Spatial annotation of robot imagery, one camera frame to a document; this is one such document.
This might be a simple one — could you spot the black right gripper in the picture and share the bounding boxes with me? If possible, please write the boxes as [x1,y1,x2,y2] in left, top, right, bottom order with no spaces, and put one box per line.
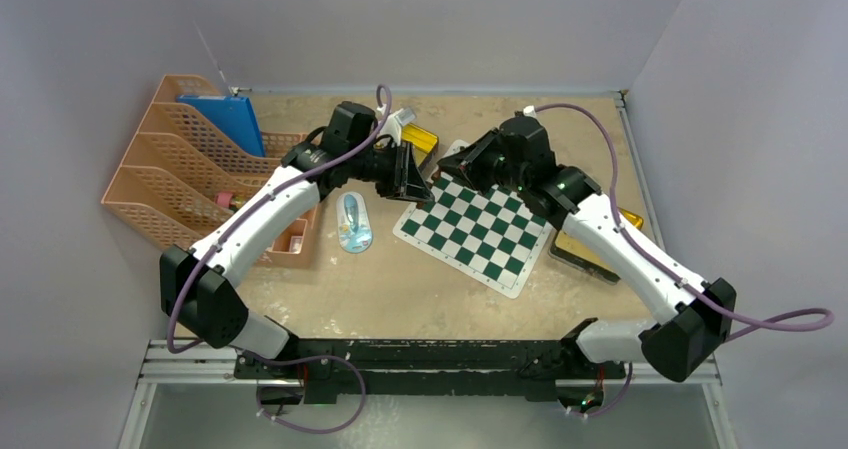
[439,128,529,196]

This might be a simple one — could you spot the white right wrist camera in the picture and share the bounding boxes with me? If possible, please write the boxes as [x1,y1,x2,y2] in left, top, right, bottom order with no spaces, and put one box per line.
[522,106,538,119]

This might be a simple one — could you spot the gold tin with light pieces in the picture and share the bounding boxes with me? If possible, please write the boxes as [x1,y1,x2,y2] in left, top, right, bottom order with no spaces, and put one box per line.
[401,123,439,170]

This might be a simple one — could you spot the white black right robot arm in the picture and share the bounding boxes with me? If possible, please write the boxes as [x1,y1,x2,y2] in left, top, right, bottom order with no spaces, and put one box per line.
[437,116,736,382]

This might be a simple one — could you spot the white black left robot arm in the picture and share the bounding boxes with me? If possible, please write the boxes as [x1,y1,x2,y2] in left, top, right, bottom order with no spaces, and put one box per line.
[159,100,433,378]

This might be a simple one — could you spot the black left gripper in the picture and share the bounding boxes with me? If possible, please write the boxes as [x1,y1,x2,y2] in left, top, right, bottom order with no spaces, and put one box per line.
[347,139,433,202]

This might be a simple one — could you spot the small orange plastic box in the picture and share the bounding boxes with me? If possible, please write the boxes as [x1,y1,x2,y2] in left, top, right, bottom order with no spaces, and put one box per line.
[266,206,321,269]

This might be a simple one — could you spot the green white chess board mat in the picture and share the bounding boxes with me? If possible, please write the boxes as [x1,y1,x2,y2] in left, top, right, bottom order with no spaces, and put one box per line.
[393,175,552,299]

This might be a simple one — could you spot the pink bottle in rack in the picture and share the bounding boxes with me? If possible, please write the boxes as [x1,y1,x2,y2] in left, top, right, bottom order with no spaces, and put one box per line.
[214,191,247,212]

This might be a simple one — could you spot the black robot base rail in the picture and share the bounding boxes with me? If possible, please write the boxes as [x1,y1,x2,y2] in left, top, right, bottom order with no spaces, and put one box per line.
[234,336,626,406]

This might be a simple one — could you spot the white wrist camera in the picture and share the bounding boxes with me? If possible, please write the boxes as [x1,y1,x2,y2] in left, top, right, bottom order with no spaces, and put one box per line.
[378,107,416,145]
[522,106,538,119]

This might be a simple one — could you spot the blue folder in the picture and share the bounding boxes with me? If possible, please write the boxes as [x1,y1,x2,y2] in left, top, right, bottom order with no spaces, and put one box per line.
[176,94,266,157]

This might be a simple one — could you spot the light blue round item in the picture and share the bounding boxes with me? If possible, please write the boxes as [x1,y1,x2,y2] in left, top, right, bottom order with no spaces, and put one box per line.
[336,191,373,254]

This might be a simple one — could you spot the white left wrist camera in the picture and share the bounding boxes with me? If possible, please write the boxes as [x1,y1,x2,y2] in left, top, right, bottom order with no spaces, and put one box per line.
[378,107,416,145]

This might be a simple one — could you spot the gold tin with dark pieces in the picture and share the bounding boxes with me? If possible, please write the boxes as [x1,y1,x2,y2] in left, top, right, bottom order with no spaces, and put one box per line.
[536,208,644,285]

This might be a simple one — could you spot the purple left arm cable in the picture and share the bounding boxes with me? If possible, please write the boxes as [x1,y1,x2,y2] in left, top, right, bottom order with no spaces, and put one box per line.
[165,84,393,435]

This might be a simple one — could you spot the orange plastic file rack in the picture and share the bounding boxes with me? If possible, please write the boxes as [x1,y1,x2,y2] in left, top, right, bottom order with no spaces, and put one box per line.
[101,75,306,249]

